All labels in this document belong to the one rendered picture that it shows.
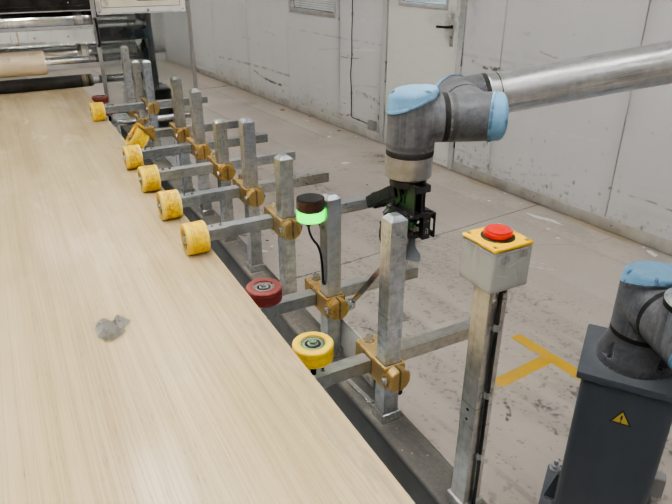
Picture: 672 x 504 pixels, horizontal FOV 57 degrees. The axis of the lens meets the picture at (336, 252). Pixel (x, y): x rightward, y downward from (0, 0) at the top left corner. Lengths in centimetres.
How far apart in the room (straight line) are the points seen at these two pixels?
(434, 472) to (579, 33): 332
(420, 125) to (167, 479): 71
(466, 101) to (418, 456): 67
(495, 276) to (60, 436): 70
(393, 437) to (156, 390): 48
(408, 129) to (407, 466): 63
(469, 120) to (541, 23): 323
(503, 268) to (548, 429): 165
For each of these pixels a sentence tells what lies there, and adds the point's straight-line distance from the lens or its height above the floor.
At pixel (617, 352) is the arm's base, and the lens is 176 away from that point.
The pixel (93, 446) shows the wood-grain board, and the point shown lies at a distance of 105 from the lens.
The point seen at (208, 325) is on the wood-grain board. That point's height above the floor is 90.
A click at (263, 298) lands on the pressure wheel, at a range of 136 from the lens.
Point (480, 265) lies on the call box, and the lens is 88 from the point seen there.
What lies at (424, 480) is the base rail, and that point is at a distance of 122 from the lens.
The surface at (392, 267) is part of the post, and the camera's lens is 112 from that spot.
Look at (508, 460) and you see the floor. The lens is 232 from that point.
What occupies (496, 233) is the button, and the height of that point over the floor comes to 123.
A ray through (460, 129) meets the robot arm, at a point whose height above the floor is 129.
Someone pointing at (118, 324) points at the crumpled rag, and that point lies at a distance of 131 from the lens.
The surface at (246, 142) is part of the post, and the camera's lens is 174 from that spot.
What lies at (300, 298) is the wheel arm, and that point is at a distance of 142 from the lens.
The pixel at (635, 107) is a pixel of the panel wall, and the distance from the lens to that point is 399.
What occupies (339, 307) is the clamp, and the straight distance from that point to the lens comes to 140.
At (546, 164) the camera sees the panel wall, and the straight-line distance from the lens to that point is 440.
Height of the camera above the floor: 158
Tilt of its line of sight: 26 degrees down
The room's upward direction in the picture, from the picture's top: straight up
